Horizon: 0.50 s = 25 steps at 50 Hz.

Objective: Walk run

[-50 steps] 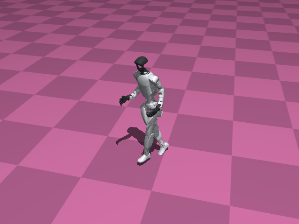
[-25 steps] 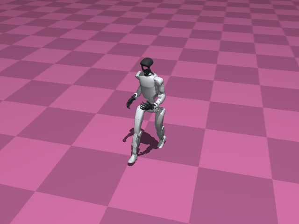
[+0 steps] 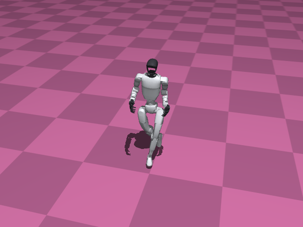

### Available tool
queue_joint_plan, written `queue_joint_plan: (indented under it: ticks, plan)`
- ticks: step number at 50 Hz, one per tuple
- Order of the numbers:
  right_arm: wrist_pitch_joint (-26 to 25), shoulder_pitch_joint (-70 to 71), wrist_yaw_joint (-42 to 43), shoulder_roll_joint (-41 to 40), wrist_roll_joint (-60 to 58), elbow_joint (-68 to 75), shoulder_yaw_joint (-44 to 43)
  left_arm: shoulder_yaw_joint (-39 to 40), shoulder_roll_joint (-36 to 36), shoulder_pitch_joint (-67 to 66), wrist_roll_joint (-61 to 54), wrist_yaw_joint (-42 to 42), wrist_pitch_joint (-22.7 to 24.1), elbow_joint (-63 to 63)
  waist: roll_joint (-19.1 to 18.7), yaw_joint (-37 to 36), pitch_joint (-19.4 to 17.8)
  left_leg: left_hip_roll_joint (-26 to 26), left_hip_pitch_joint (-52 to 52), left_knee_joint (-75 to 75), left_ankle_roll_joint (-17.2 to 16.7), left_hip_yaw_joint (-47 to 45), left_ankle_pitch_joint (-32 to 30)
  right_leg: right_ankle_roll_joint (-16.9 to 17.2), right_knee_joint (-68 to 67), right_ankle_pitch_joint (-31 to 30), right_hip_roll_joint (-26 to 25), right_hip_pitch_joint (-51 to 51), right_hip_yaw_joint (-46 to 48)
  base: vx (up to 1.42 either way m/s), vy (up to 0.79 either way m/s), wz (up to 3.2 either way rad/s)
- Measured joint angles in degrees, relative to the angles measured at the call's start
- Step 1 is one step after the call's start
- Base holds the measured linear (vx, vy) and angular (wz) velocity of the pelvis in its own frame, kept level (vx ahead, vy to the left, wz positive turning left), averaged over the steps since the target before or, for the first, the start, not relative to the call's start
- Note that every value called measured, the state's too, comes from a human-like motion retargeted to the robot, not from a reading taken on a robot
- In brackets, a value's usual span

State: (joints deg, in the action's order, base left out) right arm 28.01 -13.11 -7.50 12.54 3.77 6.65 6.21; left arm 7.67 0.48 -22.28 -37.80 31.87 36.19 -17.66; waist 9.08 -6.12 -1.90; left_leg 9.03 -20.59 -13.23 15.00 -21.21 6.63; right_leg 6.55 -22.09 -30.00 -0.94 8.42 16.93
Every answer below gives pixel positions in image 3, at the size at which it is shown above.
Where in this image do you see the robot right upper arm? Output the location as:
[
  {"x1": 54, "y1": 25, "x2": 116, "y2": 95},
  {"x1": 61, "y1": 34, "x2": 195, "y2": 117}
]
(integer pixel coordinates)
[{"x1": 133, "y1": 73, "x2": 143, "y2": 93}]

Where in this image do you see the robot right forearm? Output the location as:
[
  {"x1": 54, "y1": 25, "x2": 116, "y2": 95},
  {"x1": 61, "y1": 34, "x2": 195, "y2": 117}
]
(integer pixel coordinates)
[{"x1": 129, "y1": 87, "x2": 137, "y2": 102}]

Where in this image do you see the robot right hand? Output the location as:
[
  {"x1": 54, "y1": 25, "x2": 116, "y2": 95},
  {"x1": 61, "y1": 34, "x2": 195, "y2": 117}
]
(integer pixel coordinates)
[{"x1": 129, "y1": 99, "x2": 136, "y2": 113}]

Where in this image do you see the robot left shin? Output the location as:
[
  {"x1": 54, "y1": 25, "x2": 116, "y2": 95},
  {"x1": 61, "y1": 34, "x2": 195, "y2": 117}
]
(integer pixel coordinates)
[{"x1": 148, "y1": 139, "x2": 158, "y2": 157}]

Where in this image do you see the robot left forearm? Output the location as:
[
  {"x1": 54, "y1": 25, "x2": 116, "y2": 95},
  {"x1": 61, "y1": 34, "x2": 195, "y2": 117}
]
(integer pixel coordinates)
[{"x1": 162, "y1": 91, "x2": 168, "y2": 108}]

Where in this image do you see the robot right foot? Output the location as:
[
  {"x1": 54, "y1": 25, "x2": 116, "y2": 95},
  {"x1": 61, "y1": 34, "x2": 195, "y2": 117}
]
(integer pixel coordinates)
[{"x1": 156, "y1": 133, "x2": 162, "y2": 147}]

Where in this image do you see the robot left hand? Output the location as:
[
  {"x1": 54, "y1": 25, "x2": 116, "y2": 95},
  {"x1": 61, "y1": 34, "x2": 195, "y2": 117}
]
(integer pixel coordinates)
[{"x1": 162, "y1": 105, "x2": 170, "y2": 117}]

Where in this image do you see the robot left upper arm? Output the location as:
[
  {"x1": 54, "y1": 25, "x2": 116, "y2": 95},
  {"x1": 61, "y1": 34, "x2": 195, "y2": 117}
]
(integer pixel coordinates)
[{"x1": 160, "y1": 77, "x2": 168, "y2": 95}]

